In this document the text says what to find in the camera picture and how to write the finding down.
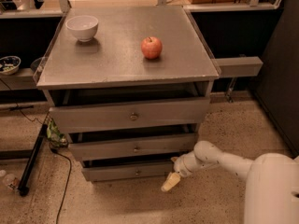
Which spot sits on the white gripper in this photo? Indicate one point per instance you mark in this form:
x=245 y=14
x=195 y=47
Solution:
x=180 y=167

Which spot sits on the grey bottom drawer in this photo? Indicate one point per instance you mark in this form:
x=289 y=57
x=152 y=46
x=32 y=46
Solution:
x=127 y=171

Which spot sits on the grey drawer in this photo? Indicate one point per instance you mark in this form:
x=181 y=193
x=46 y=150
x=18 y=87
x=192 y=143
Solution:
x=99 y=150
x=127 y=171
x=117 y=116

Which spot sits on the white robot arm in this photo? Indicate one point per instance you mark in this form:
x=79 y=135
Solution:
x=272 y=181

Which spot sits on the grey middle drawer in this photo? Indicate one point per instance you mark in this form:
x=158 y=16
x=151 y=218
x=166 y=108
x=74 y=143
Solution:
x=99 y=150

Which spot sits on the grey drawer cabinet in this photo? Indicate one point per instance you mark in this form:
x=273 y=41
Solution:
x=111 y=68

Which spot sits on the grey top drawer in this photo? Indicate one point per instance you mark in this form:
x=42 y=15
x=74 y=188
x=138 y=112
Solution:
x=117 y=116

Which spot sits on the grey side shelf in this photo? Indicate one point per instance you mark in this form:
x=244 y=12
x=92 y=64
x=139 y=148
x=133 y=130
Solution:
x=239 y=66

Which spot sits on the green snack bag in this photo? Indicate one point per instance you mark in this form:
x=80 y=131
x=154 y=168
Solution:
x=57 y=138

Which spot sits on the red apple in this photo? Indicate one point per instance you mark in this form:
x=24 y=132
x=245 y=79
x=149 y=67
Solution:
x=151 y=47

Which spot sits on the black metal bar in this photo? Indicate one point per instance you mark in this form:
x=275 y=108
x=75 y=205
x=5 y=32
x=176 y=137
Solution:
x=22 y=188

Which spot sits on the clear plastic bottle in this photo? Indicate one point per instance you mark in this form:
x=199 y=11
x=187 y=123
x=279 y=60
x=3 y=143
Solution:
x=9 y=180

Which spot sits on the white ceramic bowl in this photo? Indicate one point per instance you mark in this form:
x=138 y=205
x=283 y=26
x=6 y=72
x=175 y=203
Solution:
x=83 y=27

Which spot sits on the patterned small bowl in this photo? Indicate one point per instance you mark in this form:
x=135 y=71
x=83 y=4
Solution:
x=9 y=65

